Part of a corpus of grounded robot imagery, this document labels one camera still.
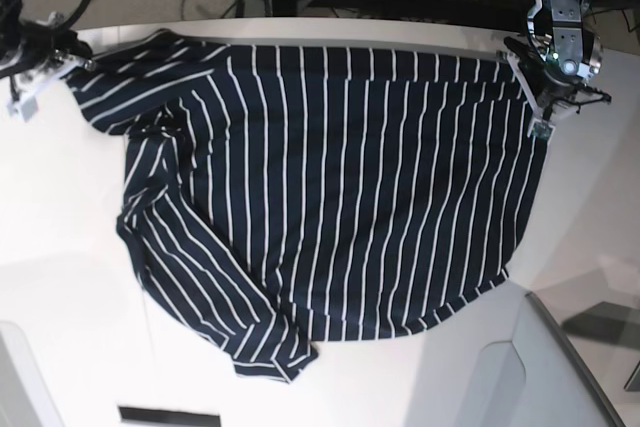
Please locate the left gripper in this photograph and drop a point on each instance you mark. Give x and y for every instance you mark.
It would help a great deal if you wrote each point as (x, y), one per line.
(550, 95)

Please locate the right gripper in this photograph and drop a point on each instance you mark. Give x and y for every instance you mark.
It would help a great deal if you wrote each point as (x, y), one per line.
(35, 55)

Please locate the navy white striped t-shirt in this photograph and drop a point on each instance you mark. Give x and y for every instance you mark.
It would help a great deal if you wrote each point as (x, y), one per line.
(276, 197)

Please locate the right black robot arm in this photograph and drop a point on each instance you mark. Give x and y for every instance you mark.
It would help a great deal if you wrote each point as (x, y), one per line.
(13, 8)

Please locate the grey robot base cover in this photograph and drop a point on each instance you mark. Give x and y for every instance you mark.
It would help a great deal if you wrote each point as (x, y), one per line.
(537, 378)
(25, 397)

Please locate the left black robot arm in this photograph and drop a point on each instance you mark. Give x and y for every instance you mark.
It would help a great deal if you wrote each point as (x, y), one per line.
(555, 63)

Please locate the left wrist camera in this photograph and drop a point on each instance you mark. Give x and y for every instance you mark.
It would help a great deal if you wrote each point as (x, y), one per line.
(541, 130)

